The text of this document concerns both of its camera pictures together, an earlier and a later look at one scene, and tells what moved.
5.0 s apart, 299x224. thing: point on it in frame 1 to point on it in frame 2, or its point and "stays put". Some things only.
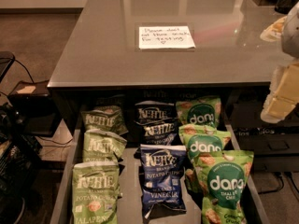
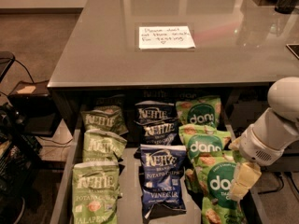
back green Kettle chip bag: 104,118 stays put
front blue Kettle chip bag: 163,172 stays put
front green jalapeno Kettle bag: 95,190 stays put
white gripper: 291,32 to 256,148
